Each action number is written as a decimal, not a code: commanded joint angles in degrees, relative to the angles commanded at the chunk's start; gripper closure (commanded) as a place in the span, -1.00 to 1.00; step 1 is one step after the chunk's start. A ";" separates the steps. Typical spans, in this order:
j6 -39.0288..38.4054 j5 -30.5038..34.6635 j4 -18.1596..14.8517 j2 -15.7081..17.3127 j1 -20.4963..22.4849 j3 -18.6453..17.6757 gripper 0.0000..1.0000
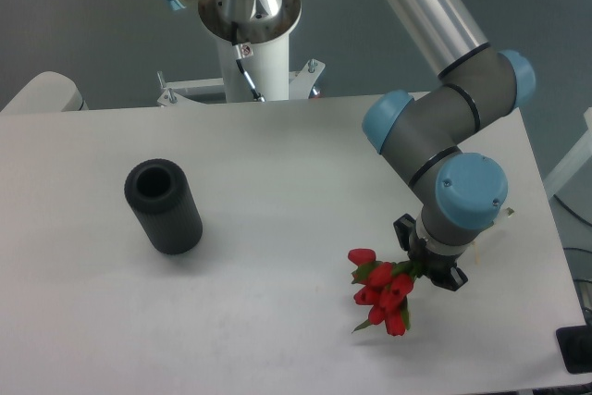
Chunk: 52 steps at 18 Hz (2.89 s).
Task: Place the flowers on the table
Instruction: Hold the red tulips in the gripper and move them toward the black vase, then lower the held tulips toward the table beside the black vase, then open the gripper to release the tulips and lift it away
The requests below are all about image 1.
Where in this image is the white chair back left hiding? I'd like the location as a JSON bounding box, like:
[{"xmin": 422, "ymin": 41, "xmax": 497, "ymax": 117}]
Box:
[{"xmin": 1, "ymin": 71, "xmax": 89, "ymax": 116}]

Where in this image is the white furniture right edge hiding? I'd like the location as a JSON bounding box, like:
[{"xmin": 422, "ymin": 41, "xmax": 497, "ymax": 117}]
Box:
[{"xmin": 543, "ymin": 108, "xmax": 591, "ymax": 200}]

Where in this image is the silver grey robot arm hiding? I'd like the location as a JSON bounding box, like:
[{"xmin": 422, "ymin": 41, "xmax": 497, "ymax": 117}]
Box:
[{"xmin": 166, "ymin": 0, "xmax": 537, "ymax": 290}]

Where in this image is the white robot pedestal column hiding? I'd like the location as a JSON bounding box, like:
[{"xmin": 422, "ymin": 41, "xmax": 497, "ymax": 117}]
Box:
[{"xmin": 198, "ymin": 0, "xmax": 302, "ymax": 98}]

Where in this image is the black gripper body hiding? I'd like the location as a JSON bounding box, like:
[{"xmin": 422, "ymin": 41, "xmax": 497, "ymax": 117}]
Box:
[{"xmin": 393, "ymin": 214, "xmax": 467, "ymax": 291}]

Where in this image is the red tulip bouquet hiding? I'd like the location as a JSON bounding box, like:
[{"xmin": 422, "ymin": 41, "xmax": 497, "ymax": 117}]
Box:
[{"xmin": 348, "ymin": 248, "xmax": 424, "ymax": 337}]

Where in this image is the black ribbed cylindrical vase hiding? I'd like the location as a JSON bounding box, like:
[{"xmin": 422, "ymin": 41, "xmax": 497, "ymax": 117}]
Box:
[{"xmin": 124, "ymin": 158, "xmax": 203, "ymax": 255}]

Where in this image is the black device table corner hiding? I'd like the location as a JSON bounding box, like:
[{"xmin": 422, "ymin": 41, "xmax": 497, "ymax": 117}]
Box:
[{"xmin": 556, "ymin": 325, "xmax": 591, "ymax": 375}]

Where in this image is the black cable on pedestal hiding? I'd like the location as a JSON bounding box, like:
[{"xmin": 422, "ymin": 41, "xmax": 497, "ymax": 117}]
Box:
[{"xmin": 230, "ymin": 19, "xmax": 267, "ymax": 103}]

